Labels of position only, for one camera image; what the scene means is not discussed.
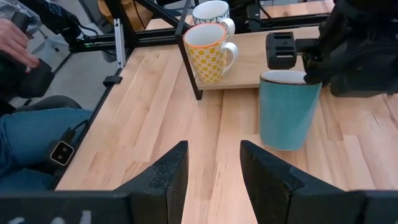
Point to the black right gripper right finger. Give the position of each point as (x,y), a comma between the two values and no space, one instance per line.
(270,193)

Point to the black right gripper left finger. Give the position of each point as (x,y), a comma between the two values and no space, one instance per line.
(168,193)

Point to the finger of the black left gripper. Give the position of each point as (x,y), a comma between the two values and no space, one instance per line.
(315,71)

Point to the turquoise mug brown rim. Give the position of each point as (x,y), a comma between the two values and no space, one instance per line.
(286,118)

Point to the yellow dotted white mug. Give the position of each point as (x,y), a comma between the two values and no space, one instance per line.
(208,59)

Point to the blue patterned white mug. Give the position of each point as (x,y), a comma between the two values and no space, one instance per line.
(211,14)

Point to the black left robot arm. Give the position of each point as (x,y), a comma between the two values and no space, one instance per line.
(363,18)

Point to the background wooden table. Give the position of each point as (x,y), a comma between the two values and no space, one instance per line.
(298,7)

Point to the person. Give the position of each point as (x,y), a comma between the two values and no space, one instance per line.
(37,137)

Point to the tan bag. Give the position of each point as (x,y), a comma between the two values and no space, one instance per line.
(144,15)

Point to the person's hand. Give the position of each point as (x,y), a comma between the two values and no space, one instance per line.
(15,40)

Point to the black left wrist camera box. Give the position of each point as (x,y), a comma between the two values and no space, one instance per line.
(281,49)

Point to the black frame wooden shelf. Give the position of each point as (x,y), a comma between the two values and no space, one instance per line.
(248,62)

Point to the black table edge rail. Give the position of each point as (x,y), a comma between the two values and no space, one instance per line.
(99,104)
(155,38)

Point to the black rail clip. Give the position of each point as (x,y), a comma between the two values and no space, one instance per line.
(112,81)

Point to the silver upright bracket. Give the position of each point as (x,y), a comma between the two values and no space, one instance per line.
(119,43)

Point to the black rig frame brace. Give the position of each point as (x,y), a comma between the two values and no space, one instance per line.
(161,12)

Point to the black rig frame post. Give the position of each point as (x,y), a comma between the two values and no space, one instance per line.
(122,18)

